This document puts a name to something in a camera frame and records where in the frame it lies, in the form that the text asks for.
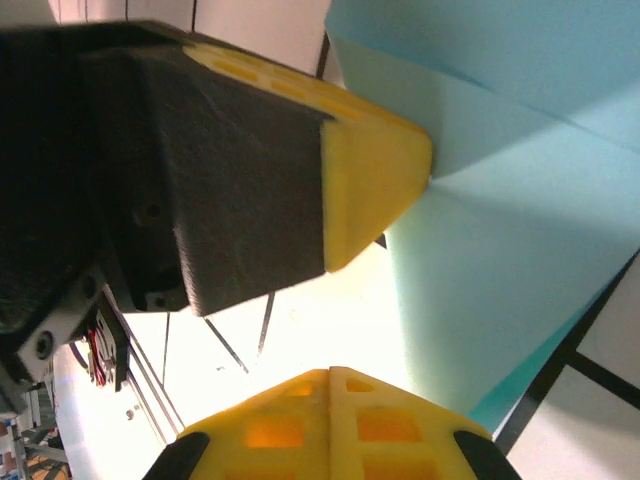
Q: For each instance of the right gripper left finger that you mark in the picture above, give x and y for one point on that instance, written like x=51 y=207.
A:
x=270 y=430

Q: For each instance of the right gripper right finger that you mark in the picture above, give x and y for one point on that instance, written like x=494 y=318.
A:
x=395 y=430

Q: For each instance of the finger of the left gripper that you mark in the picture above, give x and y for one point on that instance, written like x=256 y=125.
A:
x=260 y=200

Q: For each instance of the light blue paper sheet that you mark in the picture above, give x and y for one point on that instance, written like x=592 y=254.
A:
x=500 y=200

